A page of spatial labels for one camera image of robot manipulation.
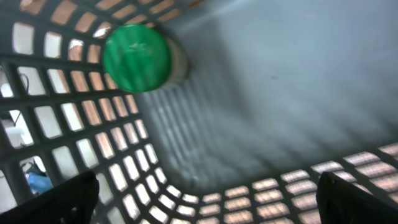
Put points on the green lidded container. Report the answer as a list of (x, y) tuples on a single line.
[(142, 59)]

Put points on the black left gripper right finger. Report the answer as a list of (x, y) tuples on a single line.
[(341, 202)]

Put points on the grey plastic mesh basket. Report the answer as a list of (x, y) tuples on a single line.
[(278, 92)]

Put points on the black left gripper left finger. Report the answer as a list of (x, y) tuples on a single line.
[(73, 201)]

